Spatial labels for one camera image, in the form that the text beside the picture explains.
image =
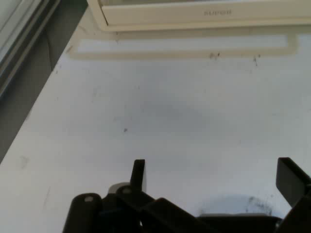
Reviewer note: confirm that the cream toaster oven body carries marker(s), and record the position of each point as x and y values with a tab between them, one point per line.
97	17

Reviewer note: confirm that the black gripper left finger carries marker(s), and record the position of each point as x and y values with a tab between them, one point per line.
137	174

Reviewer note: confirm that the aluminium rail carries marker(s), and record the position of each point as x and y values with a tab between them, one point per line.
22	36

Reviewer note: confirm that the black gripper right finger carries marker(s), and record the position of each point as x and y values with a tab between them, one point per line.
292	184

